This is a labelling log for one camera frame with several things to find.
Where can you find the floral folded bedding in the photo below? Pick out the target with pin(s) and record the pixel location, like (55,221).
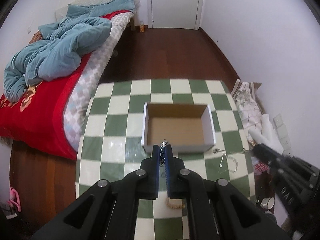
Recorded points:
(249,106)

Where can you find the white red plastic bag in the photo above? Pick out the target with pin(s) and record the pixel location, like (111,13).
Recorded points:
(258,166)

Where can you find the white mug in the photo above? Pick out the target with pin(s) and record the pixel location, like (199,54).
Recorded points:
(267,203)

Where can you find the white cloth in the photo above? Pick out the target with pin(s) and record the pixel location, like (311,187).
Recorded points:
(267,136)

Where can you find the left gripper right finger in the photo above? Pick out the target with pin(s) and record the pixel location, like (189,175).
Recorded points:
(216,209)

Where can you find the white wall socket strip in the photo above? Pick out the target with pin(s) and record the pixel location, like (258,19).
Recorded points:
(283,135)

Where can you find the teal quilted duvet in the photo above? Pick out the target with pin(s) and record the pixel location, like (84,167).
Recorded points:
(58,54)

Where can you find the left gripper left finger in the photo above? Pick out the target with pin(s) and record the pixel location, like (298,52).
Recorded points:
(107,210)

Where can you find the grey checkered mattress sheet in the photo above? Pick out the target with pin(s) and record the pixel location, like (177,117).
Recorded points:
(78,101)

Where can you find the pink hanger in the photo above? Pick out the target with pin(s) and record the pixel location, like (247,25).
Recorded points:
(14,200)

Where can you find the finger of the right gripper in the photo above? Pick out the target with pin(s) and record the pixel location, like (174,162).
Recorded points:
(266,154)

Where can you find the white cardboard box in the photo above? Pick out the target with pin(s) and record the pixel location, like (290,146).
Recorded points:
(188,128)

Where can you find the white door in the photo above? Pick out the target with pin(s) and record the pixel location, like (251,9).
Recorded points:
(179,14)

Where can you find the orange bottle on floor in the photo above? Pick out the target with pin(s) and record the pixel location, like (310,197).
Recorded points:
(142,28)

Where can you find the red bed blanket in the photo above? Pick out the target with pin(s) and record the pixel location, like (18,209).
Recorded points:
(37,119)

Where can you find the wooden bed frame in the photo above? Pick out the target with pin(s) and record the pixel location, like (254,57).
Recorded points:
(132,24)

